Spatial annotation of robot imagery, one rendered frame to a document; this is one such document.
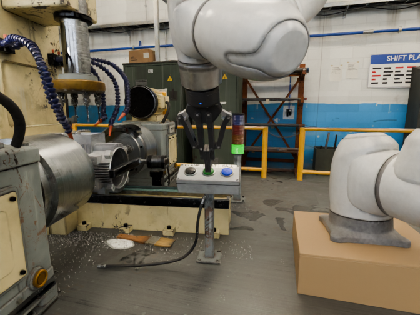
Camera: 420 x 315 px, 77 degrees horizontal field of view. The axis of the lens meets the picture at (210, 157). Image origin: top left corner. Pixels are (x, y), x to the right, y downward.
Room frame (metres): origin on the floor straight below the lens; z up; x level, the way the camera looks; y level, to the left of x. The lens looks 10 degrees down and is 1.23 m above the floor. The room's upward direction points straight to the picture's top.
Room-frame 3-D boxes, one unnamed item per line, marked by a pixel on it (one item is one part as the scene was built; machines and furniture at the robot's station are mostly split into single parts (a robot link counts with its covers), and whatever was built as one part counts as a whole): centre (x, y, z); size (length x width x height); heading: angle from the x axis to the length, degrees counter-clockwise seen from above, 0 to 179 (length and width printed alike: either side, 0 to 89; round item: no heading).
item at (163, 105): (1.63, 0.33, 1.16); 0.33 x 0.26 x 0.42; 173
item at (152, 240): (0.83, 0.22, 0.80); 0.21 x 0.05 x 0.01; 75
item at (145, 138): (1.33, 0.40, 1.04); 0.41 x 0.25 x 0.25; 173
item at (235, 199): (1.23, -0.13, 1.01); 0.08 x 0.08 x 0.42; 83
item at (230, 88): (4.21, -0.12, 0.98); 0.72 x 0.49 x 1.96; 75
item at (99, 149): (1.00, 0.44, 1.01); 0.20 x 0.19 x 0.19; 83
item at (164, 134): (1.59, 0.37, 0.99); 0.35 x 0.31 x 0.37; 173
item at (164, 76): (4.47, 0.84, 0.99); 1.02 x 0.49 x 1.98; 75
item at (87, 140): (1.00, 0.48, 1.11); 0.12 x 0.11 x 0.07; 83
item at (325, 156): (5.03, -2.29, 0.41); 0.52 x 0.47 x 0.82; 75
